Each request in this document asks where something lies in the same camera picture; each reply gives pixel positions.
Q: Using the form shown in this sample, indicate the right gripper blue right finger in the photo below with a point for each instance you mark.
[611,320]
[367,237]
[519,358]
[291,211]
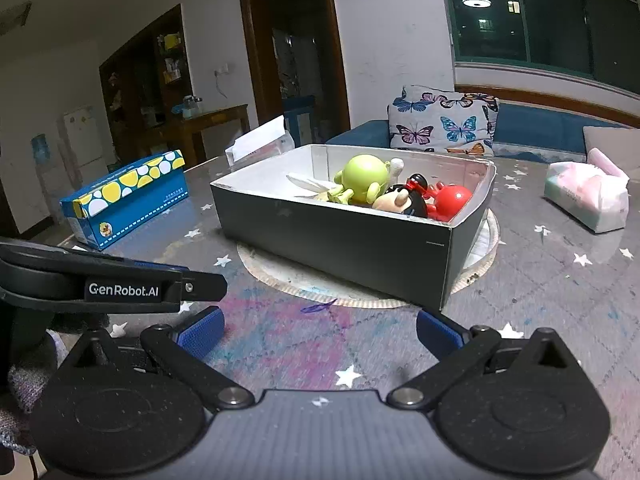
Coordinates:
[461,352]

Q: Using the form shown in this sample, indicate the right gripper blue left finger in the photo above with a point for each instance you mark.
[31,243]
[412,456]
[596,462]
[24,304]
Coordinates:
[180,352]

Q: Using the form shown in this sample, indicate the red round toy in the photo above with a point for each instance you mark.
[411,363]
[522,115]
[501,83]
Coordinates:
[446,201]

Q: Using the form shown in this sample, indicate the black-haired doll figure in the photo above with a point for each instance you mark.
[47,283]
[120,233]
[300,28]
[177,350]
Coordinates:
[405,198]

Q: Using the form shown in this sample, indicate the green one-eyed monster toy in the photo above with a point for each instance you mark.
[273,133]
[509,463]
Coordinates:
[364,179]

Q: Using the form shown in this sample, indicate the gloved left hand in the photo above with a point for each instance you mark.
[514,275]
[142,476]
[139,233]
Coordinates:
[25,381]

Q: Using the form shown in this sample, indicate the blue yellow tissue box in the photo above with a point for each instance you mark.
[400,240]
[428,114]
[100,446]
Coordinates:
[105,211]

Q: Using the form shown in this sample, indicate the water dispenser bottle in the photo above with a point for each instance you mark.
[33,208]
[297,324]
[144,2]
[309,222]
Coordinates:
[49,168]

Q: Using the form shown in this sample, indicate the grey open cardboard box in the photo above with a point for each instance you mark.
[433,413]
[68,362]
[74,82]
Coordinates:
[411,259]

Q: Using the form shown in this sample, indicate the round woven placemat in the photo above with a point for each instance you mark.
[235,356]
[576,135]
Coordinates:
[301,281]

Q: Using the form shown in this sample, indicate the white refrigerator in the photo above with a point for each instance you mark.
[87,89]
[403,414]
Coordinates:
[83,135]

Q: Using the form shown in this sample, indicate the wooden side table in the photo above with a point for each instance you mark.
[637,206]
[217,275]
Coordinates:
[186,134]

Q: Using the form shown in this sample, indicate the pink soft tissue pack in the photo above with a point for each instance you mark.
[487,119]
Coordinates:
[593,192]

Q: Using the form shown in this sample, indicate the dark wooden shelf cabinet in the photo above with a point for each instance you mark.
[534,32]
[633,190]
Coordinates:
[143,81]

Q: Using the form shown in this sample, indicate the white open paper box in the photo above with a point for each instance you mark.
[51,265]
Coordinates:
[266,141]

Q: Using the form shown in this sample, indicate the butterfly print pillow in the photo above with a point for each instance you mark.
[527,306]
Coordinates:
[426,119]

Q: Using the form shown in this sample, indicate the blue sofa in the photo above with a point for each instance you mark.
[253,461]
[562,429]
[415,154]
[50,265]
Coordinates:
[534,133]

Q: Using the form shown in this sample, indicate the beige cushion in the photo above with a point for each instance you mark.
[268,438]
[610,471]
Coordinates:
[621,145]

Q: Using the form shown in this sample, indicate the window with green frame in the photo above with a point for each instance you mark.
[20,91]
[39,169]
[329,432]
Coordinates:
[593,39]

